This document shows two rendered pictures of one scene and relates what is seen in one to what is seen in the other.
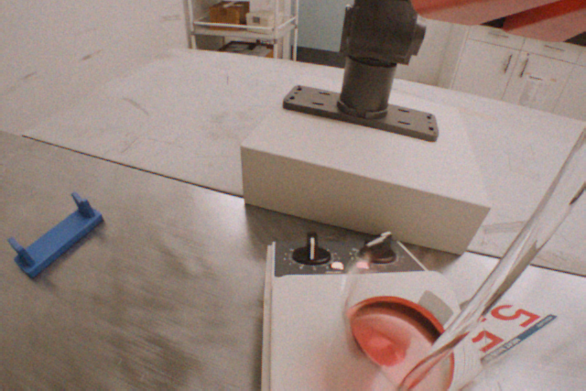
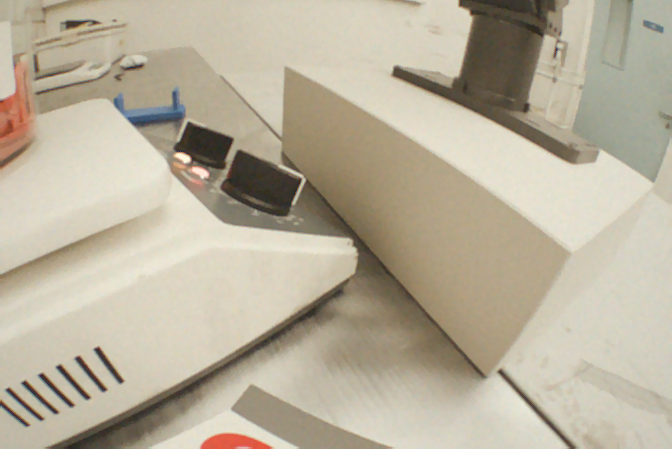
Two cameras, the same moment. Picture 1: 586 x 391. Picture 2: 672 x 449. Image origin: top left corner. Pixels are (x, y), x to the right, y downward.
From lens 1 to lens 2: 0.25 m
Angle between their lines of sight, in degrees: 37
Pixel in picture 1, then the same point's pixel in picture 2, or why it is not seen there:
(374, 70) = (491, 24)
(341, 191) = (341, 140)
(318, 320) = (52, 122)
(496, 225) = (610, 376)
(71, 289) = not seen: hidden behind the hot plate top
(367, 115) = (476, 93)
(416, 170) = (470, 144)
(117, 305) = not seen: hidden behind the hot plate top
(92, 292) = not seen: hidden behind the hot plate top
